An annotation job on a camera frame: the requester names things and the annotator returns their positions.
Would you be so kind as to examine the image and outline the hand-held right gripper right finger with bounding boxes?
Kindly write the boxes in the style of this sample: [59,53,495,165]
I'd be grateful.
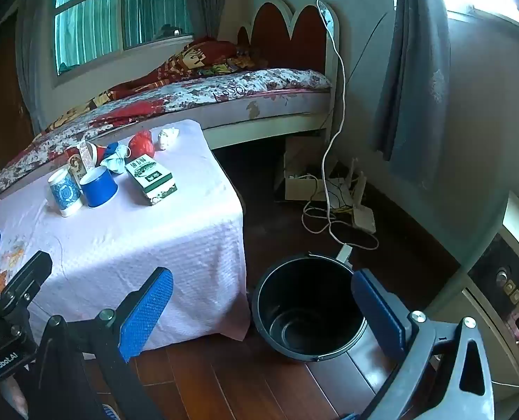
[351,269,496,420]

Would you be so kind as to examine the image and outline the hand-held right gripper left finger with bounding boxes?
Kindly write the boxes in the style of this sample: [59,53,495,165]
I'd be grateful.
[36,267,174,420]

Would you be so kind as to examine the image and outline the black bucket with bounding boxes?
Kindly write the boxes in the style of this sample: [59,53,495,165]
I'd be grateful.
[251,251,369,362]

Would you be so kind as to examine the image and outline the patterned paper cup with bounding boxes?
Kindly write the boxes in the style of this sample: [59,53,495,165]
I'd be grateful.
[86,141,109,169]

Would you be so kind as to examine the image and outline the red plastic bag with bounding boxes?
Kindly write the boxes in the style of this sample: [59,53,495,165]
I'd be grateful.
[128,130,156,160]

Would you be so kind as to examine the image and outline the white tablecloth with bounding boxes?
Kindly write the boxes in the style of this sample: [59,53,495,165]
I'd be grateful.
[0,118,248,353]

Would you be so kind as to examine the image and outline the blue and white mug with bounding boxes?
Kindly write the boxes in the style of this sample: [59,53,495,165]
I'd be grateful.
[47,168,85,218]

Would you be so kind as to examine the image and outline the white router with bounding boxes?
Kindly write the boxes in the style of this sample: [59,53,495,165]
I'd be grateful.
[349,157,376,233]

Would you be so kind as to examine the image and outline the blue paper cup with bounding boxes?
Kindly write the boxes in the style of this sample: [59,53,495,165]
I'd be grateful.
[79,166,119,209]

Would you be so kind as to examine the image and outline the red snack packet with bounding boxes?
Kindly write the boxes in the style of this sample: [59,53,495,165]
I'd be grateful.
[67,142,94,180]

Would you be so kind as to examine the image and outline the green carton box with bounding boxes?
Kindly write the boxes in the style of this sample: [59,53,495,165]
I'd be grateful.
[125,154,178,207]

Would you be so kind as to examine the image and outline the white cardboard box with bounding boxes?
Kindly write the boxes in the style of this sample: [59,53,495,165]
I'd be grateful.
[274,138,352,204]

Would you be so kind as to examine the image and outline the brown wooden door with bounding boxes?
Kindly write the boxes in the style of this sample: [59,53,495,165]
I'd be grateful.
[0,13,33,171]

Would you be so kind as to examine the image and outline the white cabinet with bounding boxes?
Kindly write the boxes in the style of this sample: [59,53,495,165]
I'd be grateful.
[426,190,519,392]

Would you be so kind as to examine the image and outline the crumpled white tissue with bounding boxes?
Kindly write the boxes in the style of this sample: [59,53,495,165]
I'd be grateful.
[158,127,179,150]

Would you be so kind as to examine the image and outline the large window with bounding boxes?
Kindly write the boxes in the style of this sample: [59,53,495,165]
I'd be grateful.
[51,0,196,77]

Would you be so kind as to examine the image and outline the blue-grey curtain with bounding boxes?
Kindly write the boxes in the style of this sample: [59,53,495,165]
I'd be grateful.
[369,0,453,184]

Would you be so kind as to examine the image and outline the red printed blanket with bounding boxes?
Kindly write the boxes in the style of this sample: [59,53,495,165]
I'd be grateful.
[32,37,269,141]

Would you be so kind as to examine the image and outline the floral mattress sheet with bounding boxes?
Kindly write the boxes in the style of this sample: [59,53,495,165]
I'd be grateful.
[0,68,334,208]

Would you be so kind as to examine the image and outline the bed with red headboard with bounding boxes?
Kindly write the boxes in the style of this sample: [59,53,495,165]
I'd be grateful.
[204,0,343,152]

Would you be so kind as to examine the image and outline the grey curtain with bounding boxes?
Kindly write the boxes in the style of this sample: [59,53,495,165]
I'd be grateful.
[183,0,229,42]

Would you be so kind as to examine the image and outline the white cable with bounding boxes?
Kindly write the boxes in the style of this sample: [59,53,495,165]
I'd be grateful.
[301,0,380,252]

